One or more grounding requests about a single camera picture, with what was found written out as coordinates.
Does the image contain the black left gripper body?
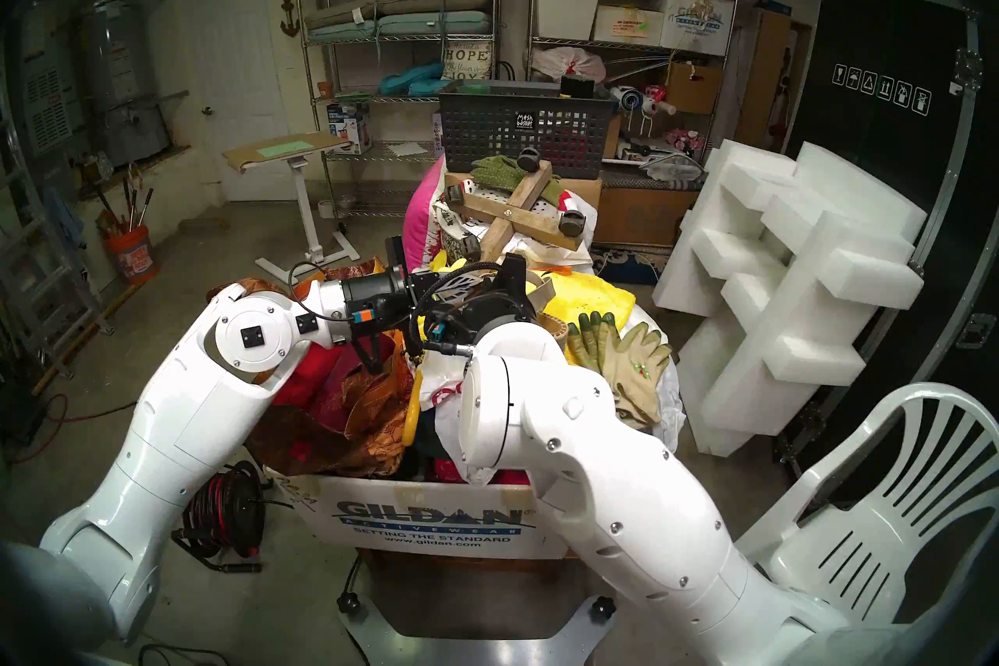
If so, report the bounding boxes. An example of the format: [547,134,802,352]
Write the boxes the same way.
[343,235,433,345]

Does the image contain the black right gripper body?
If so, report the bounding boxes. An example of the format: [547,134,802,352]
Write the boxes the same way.
[421,252,541,356]

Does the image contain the pink white pillow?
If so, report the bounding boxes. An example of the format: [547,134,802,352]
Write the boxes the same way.
[400,157,447,275]

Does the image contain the wooden cross caster dolly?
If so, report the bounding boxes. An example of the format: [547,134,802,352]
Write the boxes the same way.
[445,146,590,275]

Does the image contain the yellow cloth bag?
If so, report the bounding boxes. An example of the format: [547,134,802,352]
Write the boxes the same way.
[418,249,637,361]

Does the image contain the beige green-tipped work glove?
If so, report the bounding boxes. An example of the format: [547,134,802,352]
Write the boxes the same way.
[566,312,627,378]
[609,321,675,433]

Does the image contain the green knit gloves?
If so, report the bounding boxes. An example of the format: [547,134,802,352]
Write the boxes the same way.
[471,154,564,205]

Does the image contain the red gold patterned bag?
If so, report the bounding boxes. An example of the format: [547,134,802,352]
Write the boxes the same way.
[207,259,426,482]

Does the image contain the white red-target plastic bag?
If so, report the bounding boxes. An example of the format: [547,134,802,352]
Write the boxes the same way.
[421,352,500,486]

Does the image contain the dark mesh plastic basket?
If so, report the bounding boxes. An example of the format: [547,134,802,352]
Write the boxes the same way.
[437,81,617,180]

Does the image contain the blue white appliance box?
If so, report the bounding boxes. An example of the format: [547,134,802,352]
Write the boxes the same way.
[326,103,372,156]

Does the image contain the red fabric item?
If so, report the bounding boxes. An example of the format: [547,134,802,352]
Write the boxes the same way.
[433,458,531,490]

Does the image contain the white overbed table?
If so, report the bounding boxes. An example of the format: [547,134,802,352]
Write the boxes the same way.
[222,130,361,285]

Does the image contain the teal foam pads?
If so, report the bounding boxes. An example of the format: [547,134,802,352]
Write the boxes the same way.
[379,62,447,97]

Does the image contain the HOPE printed pillow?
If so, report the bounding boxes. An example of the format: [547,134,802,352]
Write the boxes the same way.
[442,42,494,82]

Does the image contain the white Gildan cardboard box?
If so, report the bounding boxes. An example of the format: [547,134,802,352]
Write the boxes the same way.
[265,465,571,562]

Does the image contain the white red plastic bag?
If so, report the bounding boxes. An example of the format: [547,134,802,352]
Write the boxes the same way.
[532,46,606,84]

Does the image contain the orange bucket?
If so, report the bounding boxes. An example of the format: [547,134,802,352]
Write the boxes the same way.
[106,226,159,283]

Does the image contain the mint seat cushion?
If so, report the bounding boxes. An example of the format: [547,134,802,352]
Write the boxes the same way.
[306,11,492,43]

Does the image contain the white door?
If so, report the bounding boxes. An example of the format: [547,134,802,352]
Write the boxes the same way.
[178,0,290,201]

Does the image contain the white storage bin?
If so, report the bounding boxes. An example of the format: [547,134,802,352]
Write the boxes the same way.
[535,0,602,41]

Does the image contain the aluminium ladder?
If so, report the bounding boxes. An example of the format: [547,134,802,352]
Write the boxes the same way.
[0,87,114,380]

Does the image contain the white labelled carton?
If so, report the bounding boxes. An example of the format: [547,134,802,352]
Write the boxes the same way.
[593,5,664,46]

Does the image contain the white foam packing block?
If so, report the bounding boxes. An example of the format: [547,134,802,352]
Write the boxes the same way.
[652,140,927,456]

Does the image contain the blue cloth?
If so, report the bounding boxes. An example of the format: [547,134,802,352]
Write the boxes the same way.
[45,187,87,252]

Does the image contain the grey water heater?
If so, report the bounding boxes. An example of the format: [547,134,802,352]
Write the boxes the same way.
[78,0,171,167]

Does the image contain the white Gildan carton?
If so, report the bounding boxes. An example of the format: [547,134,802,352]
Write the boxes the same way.
[659,0,736,57]

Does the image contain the brown wooden cabinet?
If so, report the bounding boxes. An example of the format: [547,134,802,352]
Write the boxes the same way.
[734,9,812,154]

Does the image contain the grey furnace unit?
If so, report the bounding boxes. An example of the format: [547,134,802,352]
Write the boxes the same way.
[20,52,75,154]

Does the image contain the black flight case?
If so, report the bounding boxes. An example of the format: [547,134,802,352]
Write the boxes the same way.
[780,0,999,455]

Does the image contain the white plastic chair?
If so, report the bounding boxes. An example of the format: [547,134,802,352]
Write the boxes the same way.
[738,382,999,626]

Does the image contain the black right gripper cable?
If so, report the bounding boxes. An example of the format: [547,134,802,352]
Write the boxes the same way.
[410,260,508,355]

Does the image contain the yellow tube handle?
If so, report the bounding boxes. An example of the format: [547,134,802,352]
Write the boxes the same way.
[402,369,426,448]

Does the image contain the red black cord reel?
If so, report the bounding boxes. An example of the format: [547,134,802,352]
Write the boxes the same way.
[173,462,266,575]

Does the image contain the black floor cable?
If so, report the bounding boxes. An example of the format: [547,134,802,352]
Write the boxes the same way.
[66,391,141,423]

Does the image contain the red floor cord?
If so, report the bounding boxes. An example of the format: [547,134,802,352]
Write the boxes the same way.
[16,393,71,466]

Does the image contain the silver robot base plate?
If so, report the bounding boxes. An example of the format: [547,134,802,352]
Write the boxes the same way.
[337,594,617,666]

